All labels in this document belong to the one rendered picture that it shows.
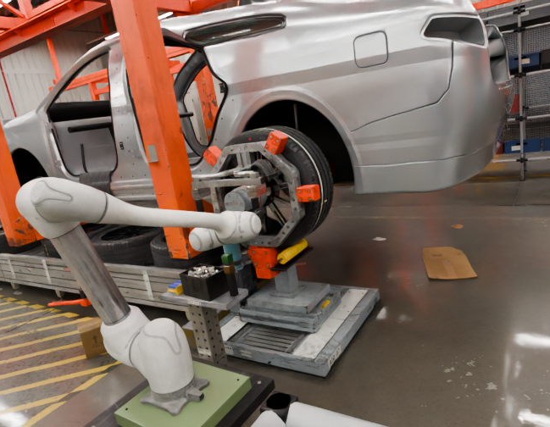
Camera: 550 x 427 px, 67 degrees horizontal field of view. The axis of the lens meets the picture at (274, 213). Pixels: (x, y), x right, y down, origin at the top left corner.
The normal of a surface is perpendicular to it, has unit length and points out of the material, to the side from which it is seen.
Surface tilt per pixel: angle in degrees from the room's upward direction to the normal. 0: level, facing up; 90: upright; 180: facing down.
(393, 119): 90
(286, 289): 90
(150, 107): 90
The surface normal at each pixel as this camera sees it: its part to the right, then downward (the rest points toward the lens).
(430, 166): -0.43, 0.29
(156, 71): 0.84, 0.00
